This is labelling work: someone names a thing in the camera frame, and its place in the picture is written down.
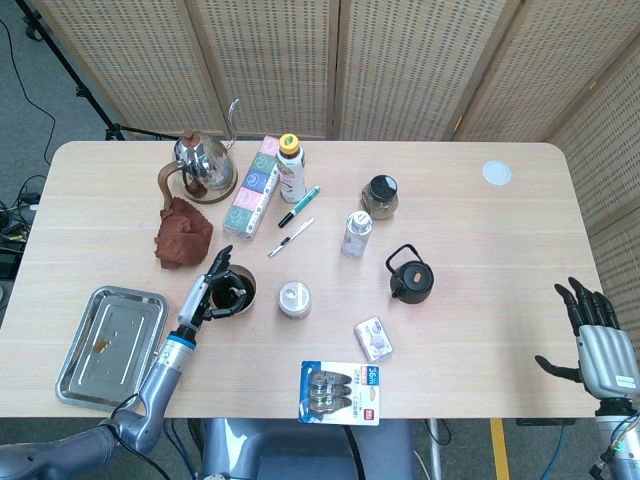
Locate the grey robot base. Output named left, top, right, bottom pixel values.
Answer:
left=199, top=417, right=416, bottom=480

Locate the white round cable grommet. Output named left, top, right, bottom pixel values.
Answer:
left=481, top=159, right=513, bottom=187

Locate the seasoning jar white lid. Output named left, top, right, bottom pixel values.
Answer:
left=277, top=280, right=312, bottom=320

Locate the blue correction tape blister pack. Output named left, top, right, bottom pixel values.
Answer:
left=298, top=360, right=381, bottom=427

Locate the cup of dark coffee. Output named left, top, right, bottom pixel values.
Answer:
left=202, top=264, right=258, bottom=318

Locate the black tripod stand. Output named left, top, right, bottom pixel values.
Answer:
left=14, top=0, right=164, bottom=142

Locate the green marker pen black cap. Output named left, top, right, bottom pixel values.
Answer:
left=277, top=185, right=321, bottom=230

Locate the glass jar black lid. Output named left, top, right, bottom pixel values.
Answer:
left=359, top=174, right=400, bottom=221

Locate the stainless steel tray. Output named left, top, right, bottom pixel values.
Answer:
left=54, top=285, right=169, bottom=414

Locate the clear water bottle white cap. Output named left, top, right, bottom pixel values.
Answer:
left=340, top=209, right=374, bottom=259

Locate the power strip with cables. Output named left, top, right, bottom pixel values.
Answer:
left=0, top=174, right=46, bottom=281

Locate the black cast iron teapot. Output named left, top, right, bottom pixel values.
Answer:
left=384, top=243, right=435, bottom=305

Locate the multicolour tissue pack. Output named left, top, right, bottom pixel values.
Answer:
left=221, top=134, right=281, bottom=240

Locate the steel gooseneck kettle wooden handle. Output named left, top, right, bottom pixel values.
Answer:
left=157, top=98, right=240, bottom=207

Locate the woven folding screen wooden frame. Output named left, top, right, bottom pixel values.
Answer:
left=27, top=0, right=640, bottom=326

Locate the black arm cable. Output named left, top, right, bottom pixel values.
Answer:
left=107, top=393, right=146, bottom=451

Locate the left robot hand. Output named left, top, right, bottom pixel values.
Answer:
left=175, top=244, right=247, bottom=329

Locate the drink bottle yellow cap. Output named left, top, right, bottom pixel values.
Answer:
left=275, top=132, right=307, bottom=204

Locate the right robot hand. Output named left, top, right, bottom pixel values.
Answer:
left=534, top=277, right=640, bottom=401

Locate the white pen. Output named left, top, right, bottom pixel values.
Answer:
left=266, top=216, right=315, bottom=259

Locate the crumpled brown cloth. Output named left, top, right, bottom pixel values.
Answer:
left=152, top=196, right=215, bottom=271

